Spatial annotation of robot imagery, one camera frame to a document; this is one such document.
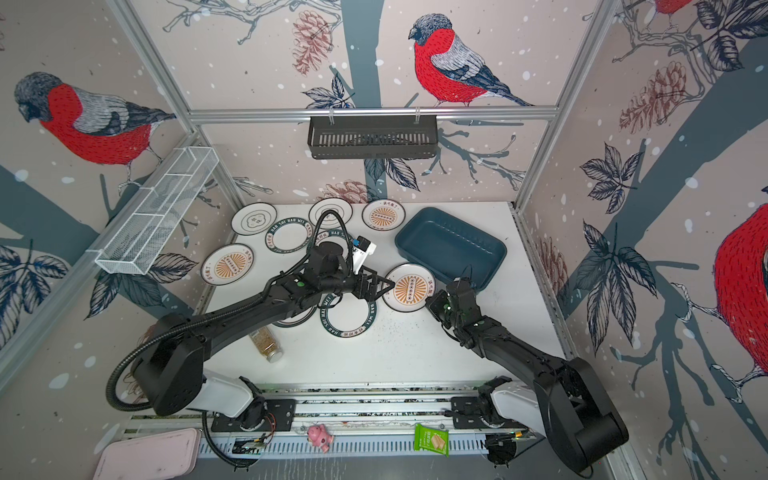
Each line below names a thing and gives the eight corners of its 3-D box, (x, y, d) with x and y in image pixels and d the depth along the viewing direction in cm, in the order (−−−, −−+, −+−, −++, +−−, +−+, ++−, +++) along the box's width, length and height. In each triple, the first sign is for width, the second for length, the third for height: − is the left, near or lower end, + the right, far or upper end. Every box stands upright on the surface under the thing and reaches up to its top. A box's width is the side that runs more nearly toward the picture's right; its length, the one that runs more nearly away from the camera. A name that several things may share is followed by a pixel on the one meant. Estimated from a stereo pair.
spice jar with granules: (270, 368, 82) (265, 364, 79) (253, 338, 87) (248, 333, 85) (287, 355, 84) (284, 351, 81) (270, 326, 90) (266, 321, 87)
